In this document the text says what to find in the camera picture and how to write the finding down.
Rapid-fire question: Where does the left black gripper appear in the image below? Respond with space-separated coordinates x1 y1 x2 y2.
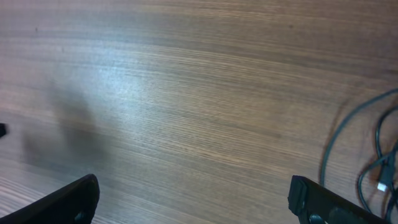
0 123 7 138

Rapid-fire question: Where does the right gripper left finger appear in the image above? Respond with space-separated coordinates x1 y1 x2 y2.
1 174 100 224

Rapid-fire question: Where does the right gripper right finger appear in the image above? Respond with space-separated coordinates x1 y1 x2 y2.
288 175 387 224

